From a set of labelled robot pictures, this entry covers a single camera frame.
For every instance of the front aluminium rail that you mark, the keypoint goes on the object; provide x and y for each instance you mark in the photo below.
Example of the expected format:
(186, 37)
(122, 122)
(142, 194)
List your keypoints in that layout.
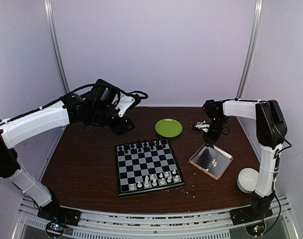
(214, 224)

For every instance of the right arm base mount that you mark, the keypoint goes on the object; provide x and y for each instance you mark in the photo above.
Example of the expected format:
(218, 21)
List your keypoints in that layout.
(255, 225)

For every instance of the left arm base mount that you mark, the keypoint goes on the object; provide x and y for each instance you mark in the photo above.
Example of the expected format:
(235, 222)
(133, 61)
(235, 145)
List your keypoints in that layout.
(58, 224)

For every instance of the white chess piece tall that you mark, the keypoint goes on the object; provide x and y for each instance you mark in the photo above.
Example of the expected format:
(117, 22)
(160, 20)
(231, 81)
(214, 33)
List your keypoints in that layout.
(154, 182)

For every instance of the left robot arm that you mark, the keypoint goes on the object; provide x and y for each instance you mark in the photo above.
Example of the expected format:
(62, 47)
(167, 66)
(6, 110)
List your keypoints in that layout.
(99, 104)

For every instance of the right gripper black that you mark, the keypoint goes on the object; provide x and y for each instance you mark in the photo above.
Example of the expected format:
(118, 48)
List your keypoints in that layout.
(212, 139)

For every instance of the green plate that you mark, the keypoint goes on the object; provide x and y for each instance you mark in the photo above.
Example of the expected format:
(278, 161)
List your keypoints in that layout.
(168, 128)

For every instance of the white bowl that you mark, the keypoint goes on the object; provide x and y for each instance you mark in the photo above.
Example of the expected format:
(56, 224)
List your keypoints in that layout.
(247, 180)

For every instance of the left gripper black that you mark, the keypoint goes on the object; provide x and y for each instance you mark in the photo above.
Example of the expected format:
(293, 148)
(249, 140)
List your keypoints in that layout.
(121, 129)

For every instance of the white bishop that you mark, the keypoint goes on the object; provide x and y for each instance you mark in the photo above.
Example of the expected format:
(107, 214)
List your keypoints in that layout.
(146, 184)

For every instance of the black white chessboard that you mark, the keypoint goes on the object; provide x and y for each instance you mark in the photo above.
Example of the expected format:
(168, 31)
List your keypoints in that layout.
(135, 160)

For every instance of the metal wooden tray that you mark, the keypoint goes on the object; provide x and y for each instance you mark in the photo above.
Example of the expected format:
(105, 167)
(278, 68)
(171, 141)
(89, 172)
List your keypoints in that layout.
(203, 157)

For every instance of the aluminium frame post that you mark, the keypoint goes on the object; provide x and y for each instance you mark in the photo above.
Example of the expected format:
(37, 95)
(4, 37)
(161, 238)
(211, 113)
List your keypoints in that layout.
(252, 47)
(55, 44)

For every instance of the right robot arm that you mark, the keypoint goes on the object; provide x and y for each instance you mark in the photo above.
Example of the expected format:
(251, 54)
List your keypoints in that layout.
(271, 129)

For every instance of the left aluminium frame post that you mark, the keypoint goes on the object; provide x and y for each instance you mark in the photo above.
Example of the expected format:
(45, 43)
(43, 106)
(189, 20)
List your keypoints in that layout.
(55, 44)

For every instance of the right aluminium frame post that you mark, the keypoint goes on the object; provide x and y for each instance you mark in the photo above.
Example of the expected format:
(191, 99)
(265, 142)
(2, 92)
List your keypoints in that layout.
(252, 47)

